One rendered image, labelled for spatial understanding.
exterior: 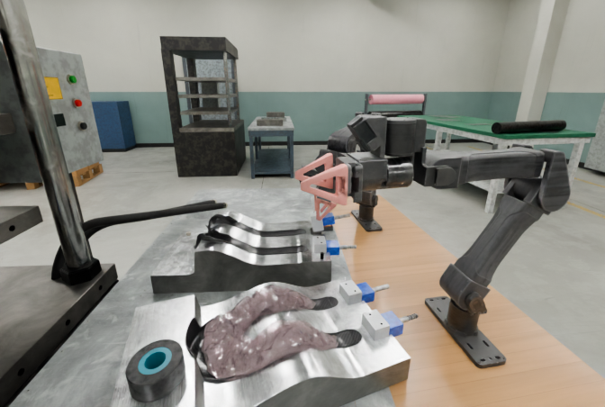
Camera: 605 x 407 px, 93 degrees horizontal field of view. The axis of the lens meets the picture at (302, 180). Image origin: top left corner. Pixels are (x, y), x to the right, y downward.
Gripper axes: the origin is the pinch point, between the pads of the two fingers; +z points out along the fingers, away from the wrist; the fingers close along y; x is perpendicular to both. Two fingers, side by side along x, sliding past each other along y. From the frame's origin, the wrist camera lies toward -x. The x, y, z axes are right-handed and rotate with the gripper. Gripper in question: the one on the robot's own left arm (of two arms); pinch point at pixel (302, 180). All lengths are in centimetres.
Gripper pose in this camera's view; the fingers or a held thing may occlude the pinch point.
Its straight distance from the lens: 50.2
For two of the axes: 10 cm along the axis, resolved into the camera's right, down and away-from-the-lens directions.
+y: 1.7, 3.0, -9.4
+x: 0.3, 9.5, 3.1
